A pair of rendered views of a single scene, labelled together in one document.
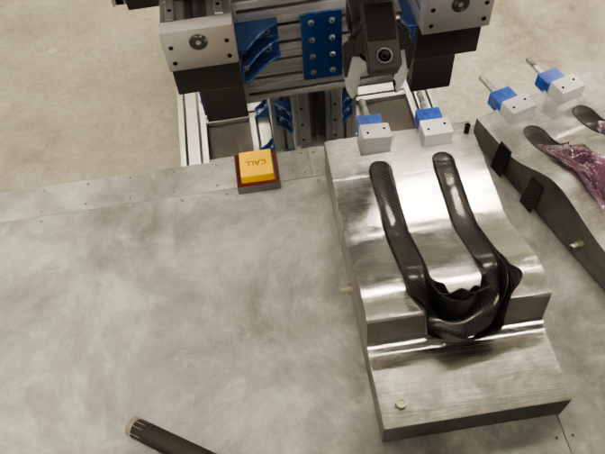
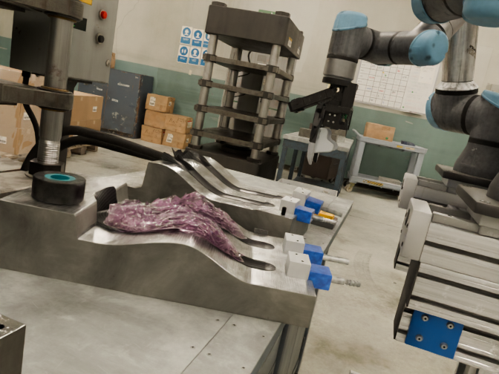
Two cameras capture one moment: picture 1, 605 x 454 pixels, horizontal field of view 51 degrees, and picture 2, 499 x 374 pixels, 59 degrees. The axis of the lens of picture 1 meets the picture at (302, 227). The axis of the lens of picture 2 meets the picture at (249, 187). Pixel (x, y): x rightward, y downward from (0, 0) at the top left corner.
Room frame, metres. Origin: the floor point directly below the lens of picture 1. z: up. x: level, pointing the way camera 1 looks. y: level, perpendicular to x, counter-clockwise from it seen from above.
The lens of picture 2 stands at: (0.99, -1.22, 1.13)
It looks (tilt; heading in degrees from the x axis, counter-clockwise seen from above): 12 degrees down; 110
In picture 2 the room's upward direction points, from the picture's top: 11 degrees clockwise
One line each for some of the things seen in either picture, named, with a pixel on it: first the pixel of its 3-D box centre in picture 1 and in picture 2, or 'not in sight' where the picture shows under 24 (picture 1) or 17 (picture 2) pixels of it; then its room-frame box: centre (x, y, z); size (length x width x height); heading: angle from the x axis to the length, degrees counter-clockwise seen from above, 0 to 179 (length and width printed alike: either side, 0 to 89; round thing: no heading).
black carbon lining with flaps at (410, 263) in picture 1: (439, 230); (218, 176); (0.52, -0.21, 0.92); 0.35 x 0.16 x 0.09; 3
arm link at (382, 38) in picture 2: not in sight; (382, 47); (0.83, -0.06, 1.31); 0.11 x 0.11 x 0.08; 53
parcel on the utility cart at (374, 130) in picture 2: not in sight; (378, 133); (0.29, 5.82, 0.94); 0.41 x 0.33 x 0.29; 15
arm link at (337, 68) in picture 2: not in sight; (339, 70); (0.75, -0.13, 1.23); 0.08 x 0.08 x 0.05
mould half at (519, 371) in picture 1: (431, 256); (211, 191); (0.51, -0.20, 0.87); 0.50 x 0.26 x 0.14; 3
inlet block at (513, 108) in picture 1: (501, 97); (315, 255); (0.85, -0.40, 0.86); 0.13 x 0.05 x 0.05; 21
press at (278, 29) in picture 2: not in sight; (248, 102); (-1.23, 4.14, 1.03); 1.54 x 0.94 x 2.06; 98
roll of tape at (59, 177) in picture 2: not in sight; (59, 187); (0.46, -0.68, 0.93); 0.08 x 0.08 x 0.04
